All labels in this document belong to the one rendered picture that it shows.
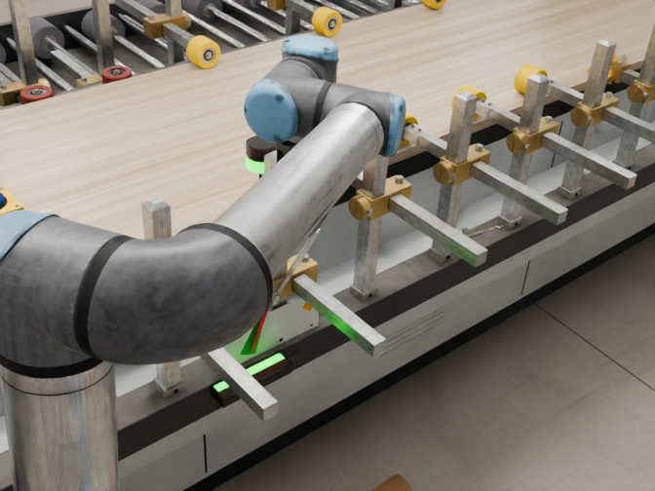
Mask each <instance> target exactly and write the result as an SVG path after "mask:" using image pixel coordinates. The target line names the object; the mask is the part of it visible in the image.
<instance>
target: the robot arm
mask: <svg viewBox="0 0 655 491"><path fill-rule="evenodd" d="M281 52H282V60H281V61H280V62H279V63H278V64H277V65H276V66H275V67H274V68H273V69H272V70H271V71H270V72H268V73H267V74H266V75H265V76H264V77H263V78H262V79H261V80H259V81H257V82H256V83H255V84H254V85H253V86H252V88H251V90H250V91H249V93H248V94H247V96H246V99H245V102H244V114H245V118H246V121H247V123H248V125H249V127H250V128H251V130H252V131H253V132H254V133H255V134H256V135H257V136H259V137H260V138H262V139H263V140H266V141H268V142H273V143H277V157H276V165H275V166H272V167H270V170H269V171H267V172H266V173H265V174H264V175H263V176H262V177H261V178H260V179H259V180H257V181H256V182H255V183H254V184H253V186H252V187H251V188H250V189H249V190H248V191H247V192H245V193H244V194H243V195H242V196H241V197H240V198H239V199H238V200H237V201H236V202H235V203H234V204H232V205H231V206H230V207H229V208H228V209H227V210H226V211H225V212H224V213H223V214H221V215H220V216H219V217H218V218H217V219H216V220H215V221H214V222H198V223H195V224H192V225H190V226H187V227H185V228H184V229H182V230H181V231H179V232H178V233H177V234H176V235H175V236H172V237H169V238H165V239H153V240H143V239H137V238H133V237H130V236H127V235H123V234H120V233H116V232H112V231H108V230H104V229H101V228H97V227H94V226H90V225H87V224H83V223H79V222H75V221H72V220H68V219H64V218H61V217H60V216H59V215H57V214H54V213H46V214H44V213H40V212H35V211H30V210H22V209H21V210H14V211H11V212H8V213H6V214H4V215H2V216H0V382H1V390H2V398H3V406H4V415H5V424H6V432H7V440H8V448H9V457H10V465H11V474H12V482H13V490H14V491H119V466H118V438H117V411H116V383H115V363H120V364H131V365H144V364H160V363H167V362H174V361H180V360H184V359H191V358H195V357H198V356H201V355H204V354H207V353H209V352H212V351H215V350H218V349H220V348H222V347H224V346H226V345H228V344H230V343H232V342H234V341H236V340H237V339H239V338H241V337H242V336H243V335H244V334H246V333H247V332H248V331H249V330H251V329H252V328H253V327H254V326H255V325H256V324H257V322H258V321H259V320H260V319H261V317H262V316H263V315H264V314H265V312H266V311H267V309H268V308H269V306H270V304H271V301H272V298H273V293H274V280H273V279H274V277H275V276H276V275H277V274H278V273H279V271H280V270H281V269H282V268H283V267H284V265H285V264H286V263H287V262H288V260H289V259H290V258H291V257H292V255H293V254H294V253H295V252H296V251H297V249H298V248H299V247H300V246H301V245H302V243H303V242H304V241H305V240H306V238H307V237H311V236H312V235H314V234H315V233H316V232H317V230H318V229H319V228H320V226H321V225H322V223H323V222H324V219H326V218H327V215H328V212H329V210H330V209H331V208H332V207H333V206H334V204H335V203H336V202H337V201H338V199H339V198H340V197H341V196H342V195H343V193H344V192H345V191H346V190H347V189H348V187H349V186H350V185H351V184H352V182H353V181H354V180H355V179H356V178H357V176H358V175H359V174H360V173H361V172H362V170H363V169H364V168H365V167H366V165H367V164H368V163H369V162H370V161H371V160H372V159H374V158H375V157H376V156H377V155H382V157H394V156H395V155H396V154H397V152H398V150H399V147H400V144H401V140H402V136H403V131H404V125H405V112H406V104H405V99H404V98H403V97H402V96H400V95H396V94H391V93H390V92H387V93H383V92H379V91H374V90H369V89H364V88H359V87H354V86H349V85H344V84H340V83H336V80H337V64H338V62H339V58H338V47H337V45H336V44H335V43H334V42H332V41H331V40H329V39H327V38H324V37H320V36H314V35H295V36H291V37H289V38H287V39H286V40H285V41H284V42H283V47H282V48H281Z"/></svg>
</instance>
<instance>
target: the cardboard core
mask: <svg viewBox="0 0 655 491"><path fill-rule="evenodd" d="M370 491H412V489H411V487H410V485H409V483H408V482H407V481H406V479H405V478H404V477H402V476H401V475H399V474H395V475H393V476H392V477H390V478H389V479H387V480H386V481H384V482H383V483H381V484H380V485H378V486H377V487H375V488H373V489H372V490H370Z"/></svg>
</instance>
